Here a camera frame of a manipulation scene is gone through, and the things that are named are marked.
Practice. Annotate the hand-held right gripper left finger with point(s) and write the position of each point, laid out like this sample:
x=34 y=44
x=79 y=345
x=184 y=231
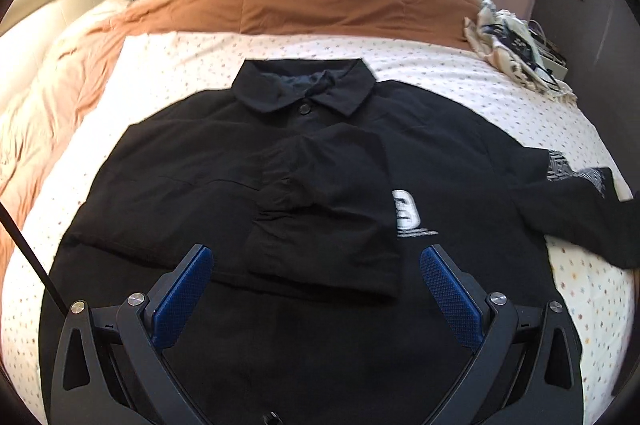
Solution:
x=184 y=300

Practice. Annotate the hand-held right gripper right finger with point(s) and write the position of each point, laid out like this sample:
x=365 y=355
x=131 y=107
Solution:
x=450 y=300

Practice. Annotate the black jacket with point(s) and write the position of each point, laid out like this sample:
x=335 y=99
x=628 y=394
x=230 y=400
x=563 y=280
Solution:
x=300 y=145

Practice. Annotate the floral print bed sheet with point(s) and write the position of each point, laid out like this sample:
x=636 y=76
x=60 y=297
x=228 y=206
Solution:
x=425 y=60

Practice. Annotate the white box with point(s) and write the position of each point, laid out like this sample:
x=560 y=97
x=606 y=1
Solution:
x=555 y=65

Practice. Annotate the dark wooden wardrobe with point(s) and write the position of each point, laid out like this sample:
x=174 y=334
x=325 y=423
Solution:
x=590 y=55

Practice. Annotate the orange blanket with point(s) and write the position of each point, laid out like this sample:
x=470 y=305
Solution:
x=300 y=0

